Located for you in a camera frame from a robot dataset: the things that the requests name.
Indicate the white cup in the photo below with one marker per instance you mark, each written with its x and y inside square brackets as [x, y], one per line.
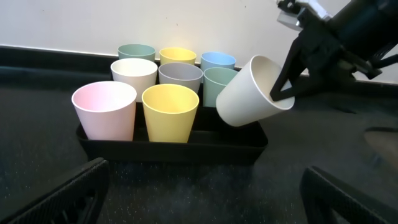
[245, 99]
[133, 71]

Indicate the black tray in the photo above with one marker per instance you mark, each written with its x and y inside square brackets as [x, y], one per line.
[174, 152]

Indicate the blue cup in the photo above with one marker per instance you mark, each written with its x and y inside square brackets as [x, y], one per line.
[217, 60]

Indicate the pink cup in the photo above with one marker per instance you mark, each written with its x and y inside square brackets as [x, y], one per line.
[105, 112]

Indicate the yellow cup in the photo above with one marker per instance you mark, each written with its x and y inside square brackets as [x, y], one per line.
[177, 56]
[169, 115]

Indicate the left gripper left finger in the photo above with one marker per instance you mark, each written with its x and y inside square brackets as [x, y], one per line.
[62, 199]

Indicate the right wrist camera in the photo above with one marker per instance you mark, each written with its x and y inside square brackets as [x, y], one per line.
[298, 14]

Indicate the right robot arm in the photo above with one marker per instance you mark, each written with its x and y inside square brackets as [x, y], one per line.
[370, 21]

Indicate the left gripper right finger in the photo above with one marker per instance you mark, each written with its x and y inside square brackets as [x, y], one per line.
[335, 199]

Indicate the green cup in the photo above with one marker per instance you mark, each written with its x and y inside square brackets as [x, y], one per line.
[136, 51]
[214, 84]

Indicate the grey cup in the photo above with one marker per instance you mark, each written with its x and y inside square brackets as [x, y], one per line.
[180, 74]

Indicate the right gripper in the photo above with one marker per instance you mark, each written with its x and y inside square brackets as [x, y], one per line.
[326, 56]

